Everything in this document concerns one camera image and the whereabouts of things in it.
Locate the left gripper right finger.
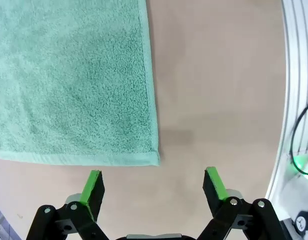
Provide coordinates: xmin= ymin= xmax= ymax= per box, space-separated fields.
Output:
xmin=197 ymin=166 xmax=286 ymax=240

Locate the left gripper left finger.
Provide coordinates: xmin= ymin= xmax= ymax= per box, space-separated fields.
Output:
xmin=25 ymin=169 xmax=110 ymax=240

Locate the green towel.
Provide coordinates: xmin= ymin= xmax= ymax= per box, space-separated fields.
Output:
xmin=0 ymin=0 xmax=161 ymax=167

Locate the thin black cable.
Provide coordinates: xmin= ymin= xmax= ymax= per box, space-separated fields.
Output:
xmin=289 ymin=96 xmax=308 ymax=176

